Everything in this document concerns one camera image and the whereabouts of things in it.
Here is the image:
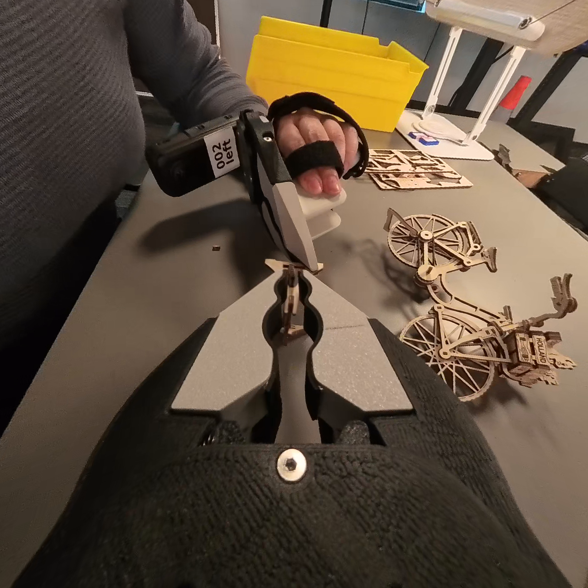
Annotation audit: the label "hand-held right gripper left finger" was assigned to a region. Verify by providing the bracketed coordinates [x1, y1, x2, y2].
[170, 269, 283, 432]

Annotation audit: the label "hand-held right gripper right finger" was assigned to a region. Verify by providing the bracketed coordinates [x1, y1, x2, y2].
[298, 271, 414, 422]

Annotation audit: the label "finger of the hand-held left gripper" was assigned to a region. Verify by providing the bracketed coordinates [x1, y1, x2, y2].
[254, 186, 302, 268]
[272, 180, 321, 275]

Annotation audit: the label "small wooden model assembly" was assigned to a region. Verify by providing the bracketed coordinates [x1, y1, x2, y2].
[265, 258, 325, 346]

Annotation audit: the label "person's left forearm grey sleeve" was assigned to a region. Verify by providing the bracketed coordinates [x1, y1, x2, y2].
[129, 0, 272, 138]

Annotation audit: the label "wooden bicycle model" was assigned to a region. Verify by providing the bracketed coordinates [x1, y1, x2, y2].
[385, 208, 577, 402]

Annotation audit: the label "person's left hand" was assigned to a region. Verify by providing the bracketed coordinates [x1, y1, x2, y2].
[275, 107, 360, 194]

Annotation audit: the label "person's torso grey sweater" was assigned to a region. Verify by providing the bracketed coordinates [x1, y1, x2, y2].
[0, 0, 217, 350]

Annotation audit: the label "yellow plastic bin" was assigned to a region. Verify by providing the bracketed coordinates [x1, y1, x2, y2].
[246, 16, 429, 133]

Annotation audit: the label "white adjustable stand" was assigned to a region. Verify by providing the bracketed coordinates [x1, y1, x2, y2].
[397, 0, 588, 161]

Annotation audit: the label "person's legs dark trousers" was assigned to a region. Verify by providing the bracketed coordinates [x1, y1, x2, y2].
[0, 193, 138, 435]

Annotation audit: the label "wooden offcut pieces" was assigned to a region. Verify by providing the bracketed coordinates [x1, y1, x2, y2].
[494, 144, 554, 189]

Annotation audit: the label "red object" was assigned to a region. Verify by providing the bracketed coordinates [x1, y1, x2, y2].
[499, 75, 533, 111]

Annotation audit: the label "black bag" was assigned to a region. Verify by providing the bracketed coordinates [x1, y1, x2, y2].
[535, 156, 588, 224]

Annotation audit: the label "black metal table frame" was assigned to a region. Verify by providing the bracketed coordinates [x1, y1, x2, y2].
[452, 37, 588, 138]

